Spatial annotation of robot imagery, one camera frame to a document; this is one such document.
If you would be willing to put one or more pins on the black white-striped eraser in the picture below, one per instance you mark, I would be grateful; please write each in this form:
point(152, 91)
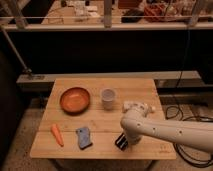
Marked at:
point(121, 142)

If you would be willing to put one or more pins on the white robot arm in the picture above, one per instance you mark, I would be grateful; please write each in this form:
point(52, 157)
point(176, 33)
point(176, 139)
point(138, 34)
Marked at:
point(195, 135)

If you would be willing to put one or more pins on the white plastic cup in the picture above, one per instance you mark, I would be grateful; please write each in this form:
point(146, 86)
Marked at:
point(108, 98)

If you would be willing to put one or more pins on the orange bowl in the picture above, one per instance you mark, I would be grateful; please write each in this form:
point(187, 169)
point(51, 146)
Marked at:
point(75, 100)

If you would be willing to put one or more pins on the wooden table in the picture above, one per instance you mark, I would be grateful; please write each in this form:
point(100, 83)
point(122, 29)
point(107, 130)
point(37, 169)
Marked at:
point(104, 125)

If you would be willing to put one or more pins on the blue sponge cloth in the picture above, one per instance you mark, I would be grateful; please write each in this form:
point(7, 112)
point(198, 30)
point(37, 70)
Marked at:
point(83, 135)

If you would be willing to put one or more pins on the orange carrot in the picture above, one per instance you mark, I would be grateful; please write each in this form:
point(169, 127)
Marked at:
point(56, 133)

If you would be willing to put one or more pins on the metal diagonal pole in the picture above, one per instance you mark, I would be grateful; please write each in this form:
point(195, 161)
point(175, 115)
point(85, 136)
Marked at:
point(26, 69)

